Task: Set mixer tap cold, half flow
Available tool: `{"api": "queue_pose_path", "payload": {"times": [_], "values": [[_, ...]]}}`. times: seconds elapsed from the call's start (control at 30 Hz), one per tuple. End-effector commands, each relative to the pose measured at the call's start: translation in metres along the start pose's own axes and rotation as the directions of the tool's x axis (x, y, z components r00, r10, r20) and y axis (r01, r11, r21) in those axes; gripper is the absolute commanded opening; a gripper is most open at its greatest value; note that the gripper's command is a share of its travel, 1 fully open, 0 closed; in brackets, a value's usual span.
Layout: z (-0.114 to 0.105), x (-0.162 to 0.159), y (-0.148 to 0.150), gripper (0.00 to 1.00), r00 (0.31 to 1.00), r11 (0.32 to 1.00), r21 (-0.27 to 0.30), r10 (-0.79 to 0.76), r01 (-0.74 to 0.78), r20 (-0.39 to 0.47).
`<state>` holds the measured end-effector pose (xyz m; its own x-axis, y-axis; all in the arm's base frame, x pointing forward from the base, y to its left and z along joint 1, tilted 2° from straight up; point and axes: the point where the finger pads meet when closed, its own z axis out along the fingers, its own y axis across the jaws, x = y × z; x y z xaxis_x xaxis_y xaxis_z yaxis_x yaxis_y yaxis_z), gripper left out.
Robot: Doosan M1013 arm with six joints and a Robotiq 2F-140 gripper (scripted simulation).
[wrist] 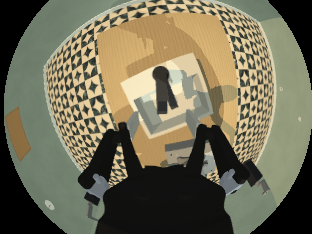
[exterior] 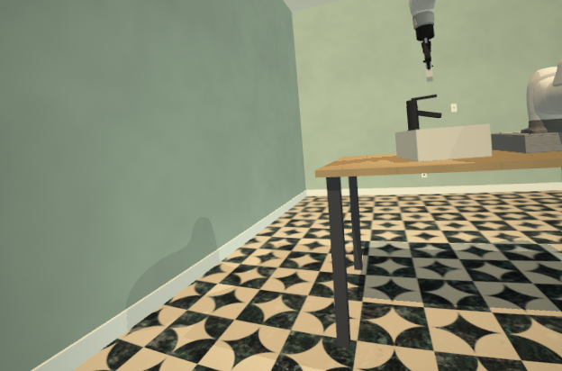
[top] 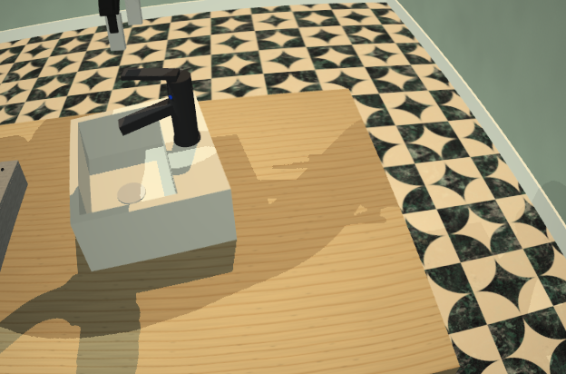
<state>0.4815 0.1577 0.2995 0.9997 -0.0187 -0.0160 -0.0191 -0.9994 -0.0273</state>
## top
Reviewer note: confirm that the white square sink basin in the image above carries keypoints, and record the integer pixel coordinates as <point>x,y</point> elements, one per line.
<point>108,170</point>

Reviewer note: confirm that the black mixer tap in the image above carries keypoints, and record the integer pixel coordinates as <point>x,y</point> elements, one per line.
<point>180,106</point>

